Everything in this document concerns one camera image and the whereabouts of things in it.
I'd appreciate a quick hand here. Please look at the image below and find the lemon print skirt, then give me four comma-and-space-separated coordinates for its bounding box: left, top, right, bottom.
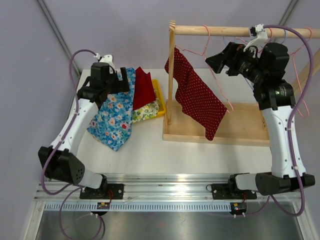
132, 98, 160, 124

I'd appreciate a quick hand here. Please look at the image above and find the wooden clothes rack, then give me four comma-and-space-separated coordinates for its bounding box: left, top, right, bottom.
163, 20, 308, 147

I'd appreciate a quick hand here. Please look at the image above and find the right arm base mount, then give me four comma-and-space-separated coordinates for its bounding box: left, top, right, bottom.
206, 174, 257, 219

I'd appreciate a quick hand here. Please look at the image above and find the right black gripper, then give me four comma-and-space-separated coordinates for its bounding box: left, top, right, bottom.
206, 42, 267, 85

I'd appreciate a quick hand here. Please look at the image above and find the yellow plastic tray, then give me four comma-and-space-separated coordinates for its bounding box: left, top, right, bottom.
152, 79, 166, 118

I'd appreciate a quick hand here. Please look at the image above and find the pink hanger of dotted skirt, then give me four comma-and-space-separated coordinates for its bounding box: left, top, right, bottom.
174, 24, 234, 113

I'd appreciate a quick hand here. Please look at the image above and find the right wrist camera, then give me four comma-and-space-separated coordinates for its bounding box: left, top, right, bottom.
243, 24, 268, 52

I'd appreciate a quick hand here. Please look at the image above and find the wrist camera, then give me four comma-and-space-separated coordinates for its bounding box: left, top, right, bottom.
94, 53, 115, 69
243, 24, 268, 52

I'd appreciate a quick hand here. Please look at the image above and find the plain red skirt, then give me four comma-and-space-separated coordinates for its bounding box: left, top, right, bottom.
133, 67, 156, 111

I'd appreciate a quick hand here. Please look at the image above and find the purple cable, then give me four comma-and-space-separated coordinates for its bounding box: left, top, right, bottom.
254, 24, 315, 217
40, 49, 105, 240

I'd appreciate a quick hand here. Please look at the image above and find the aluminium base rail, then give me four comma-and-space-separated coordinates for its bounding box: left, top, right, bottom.
33, 173, 305, 213

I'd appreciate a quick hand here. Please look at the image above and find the red polka dot skirt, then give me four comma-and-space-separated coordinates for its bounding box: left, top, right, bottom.
173, 48, 227, 141

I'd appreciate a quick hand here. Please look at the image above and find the blue floral skirt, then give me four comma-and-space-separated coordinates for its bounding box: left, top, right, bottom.
87, 67, 136, 151

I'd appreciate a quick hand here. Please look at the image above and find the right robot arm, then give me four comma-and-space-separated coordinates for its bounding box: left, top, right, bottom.
205, 42, 316, 198

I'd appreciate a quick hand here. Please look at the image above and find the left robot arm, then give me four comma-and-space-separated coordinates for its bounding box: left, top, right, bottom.
38, 62, 130, 199

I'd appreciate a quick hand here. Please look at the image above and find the pink hanger of tan skirt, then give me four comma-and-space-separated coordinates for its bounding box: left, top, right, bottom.
287, 27, 313, 118

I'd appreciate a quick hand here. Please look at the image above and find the blue hanger of lemon skirt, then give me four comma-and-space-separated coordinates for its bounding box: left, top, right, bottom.
222, 29, 288, 46

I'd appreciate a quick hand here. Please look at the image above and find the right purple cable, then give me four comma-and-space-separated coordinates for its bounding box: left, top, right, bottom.
254, 24, 315, 217

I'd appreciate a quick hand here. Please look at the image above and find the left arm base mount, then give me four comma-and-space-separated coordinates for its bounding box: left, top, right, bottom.
79, 174, 125, 216

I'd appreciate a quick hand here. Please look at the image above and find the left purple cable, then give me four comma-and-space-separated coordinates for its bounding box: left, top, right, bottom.
40, 49, 105, 240

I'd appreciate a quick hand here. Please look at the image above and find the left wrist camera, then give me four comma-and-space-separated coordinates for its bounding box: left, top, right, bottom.
94, 53, 115, 69

